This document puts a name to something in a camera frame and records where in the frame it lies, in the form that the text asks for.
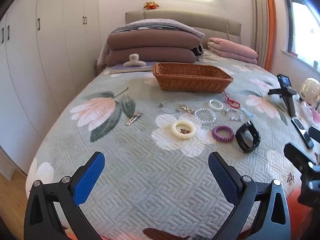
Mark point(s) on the small bronze earrings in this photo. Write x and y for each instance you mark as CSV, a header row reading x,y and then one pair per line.
x,y
183,130

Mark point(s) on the white round lamp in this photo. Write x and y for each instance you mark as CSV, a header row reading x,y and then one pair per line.
x,y
310,90

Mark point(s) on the purple notebook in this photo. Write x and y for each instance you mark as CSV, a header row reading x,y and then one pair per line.
x,y
150,66

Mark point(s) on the brown wicker basket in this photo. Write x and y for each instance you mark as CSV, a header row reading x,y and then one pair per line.
x,y
190,82

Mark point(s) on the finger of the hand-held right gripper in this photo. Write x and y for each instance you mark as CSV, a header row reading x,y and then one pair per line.
x,y
298,153

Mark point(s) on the brown folded quilt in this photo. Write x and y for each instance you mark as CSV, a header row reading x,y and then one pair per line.
x,y
162,56
150,41

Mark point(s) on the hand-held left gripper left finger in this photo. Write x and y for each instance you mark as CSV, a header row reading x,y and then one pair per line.
x,y
87,177

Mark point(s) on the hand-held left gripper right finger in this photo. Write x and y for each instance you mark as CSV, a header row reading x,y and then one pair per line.
x,y
222,175

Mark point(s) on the silver hair clip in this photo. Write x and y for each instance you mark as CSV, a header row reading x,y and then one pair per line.
x,y
133,118

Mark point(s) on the floral green bed cover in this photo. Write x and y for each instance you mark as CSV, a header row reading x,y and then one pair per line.
x,y
150,180

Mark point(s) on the orange plush toy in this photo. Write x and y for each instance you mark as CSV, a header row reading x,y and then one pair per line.
x,y
151,5

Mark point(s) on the black and white phone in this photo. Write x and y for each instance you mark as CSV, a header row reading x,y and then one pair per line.
x,y
302,132

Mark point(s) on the grey folded blanket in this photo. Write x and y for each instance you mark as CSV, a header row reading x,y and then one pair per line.
x,y
150,23

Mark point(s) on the dark framed window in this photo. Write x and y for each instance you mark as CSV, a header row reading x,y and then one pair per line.
x,y
305,25

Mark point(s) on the black wrist watch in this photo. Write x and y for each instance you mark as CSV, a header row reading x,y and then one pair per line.
x,y
241,132

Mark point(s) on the black camera on tripod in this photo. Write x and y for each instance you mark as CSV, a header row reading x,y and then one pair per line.
x,y
287,97

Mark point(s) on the orange cloth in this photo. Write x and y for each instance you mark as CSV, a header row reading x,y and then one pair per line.
x,y
295,212

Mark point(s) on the pink folded quilt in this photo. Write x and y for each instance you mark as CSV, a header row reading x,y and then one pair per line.
x,y
232,48

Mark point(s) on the white fluffy claw clip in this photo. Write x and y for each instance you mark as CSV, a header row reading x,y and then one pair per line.
x,y
133,61

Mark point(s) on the beige padded headboard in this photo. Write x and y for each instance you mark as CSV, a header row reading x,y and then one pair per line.
x,y
212,26

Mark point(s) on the white wardrobe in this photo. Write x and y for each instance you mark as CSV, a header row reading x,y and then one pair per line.
x,y
50,55

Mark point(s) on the beige and orange curtain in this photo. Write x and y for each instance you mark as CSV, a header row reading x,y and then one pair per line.
x,y
262,25

